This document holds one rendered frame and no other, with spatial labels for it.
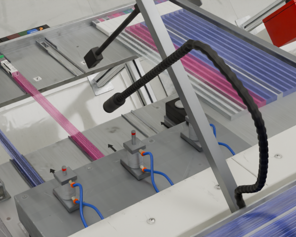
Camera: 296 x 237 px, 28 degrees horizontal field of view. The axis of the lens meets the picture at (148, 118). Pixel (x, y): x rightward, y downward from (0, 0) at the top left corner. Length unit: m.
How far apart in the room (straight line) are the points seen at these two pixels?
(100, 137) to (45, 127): 1.06
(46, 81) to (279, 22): 0.77
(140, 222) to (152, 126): 0.33
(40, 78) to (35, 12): 0.99
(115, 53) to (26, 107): 0.84
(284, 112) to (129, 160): 0.36
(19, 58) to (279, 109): 0.57
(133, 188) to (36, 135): 1.26
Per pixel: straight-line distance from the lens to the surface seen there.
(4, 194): 0.94
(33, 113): 2.08
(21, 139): 2.06
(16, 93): 1.20
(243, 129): 1.04
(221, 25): 1.38
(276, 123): 1.06
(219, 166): 0.74
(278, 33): 1.74
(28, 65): 1.29
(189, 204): 0.77
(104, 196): 0.82
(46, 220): 0.80
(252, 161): 0.84
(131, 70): 1.88
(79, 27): 1.41
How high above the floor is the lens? 1.98
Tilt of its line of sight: 64 degrees down
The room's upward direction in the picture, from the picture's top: 59 degrees clockwise
